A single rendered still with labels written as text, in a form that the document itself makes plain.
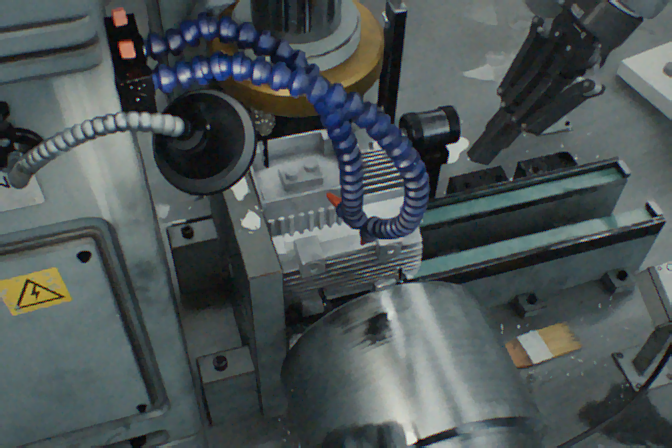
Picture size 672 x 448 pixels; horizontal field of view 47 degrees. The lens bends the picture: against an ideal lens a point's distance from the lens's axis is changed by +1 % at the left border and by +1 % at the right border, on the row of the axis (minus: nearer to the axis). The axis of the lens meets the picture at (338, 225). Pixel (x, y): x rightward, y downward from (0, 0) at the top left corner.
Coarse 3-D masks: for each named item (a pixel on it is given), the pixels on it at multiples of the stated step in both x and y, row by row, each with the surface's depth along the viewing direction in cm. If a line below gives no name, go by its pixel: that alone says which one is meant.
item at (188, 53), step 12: (204, 0) 115; (216, 0) 113; (228, 0) 112; (192, 12) 119; (216, 12) 112; (192, 48) 115; (204, 48) 111; (192, 84) 116; (204, 84) 109; (216, 84) 107; (276, 120) 115; (288, 120) 116; (300, 120) 117; (312, 120) 117; (276, 132) 117; (288, 132) 118; (300, 132) 118
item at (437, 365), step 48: (384, 288) 80; (432, 288) 80; (336, 336) 78; (384, 336) 76; (432, 336) 76; (480, 336) 79; (288, 384) 83; (336, 384) 76; (384, 384) 73; (432, 384) 72; (480, 384) 73; (336, 432) 74; (384, 432) 71; (432, 432) 70; (480, 432) 71; (528, 432) 75
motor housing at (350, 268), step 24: (384, 168) 98; (384, 192) 96; (384, 216) 97; (288, 240) 95; (336, 240) 96; (408, 240) 98; (288, 264) 95; (336, 264) 96; (360, 264) 97; (384, 264) 98; (408, 264) 100; (288, 288) 96; (312, 288) 97; (336, 288) 99; (360, 288) 102
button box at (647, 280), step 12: (660, 264) 93; (636, 276) 97; (648, 276) 95; (660, 276) 93; (648, 288) 95; (660, 288) 93; (648, 300) 96; (660, 300) 93; (660, 312) 94; (660, 324) 95
